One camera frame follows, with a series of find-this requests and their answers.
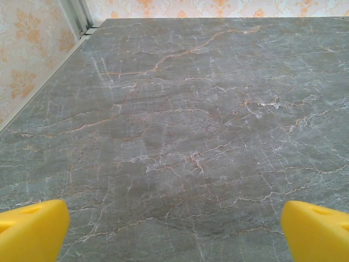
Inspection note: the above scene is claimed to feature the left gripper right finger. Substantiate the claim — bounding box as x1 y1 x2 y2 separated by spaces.
280 200 349 262

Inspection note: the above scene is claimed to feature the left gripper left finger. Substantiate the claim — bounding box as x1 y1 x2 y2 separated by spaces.
0 199 70 262

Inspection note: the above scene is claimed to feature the aluminium frame corner post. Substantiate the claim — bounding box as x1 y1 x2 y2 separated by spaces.
57 0 96 36

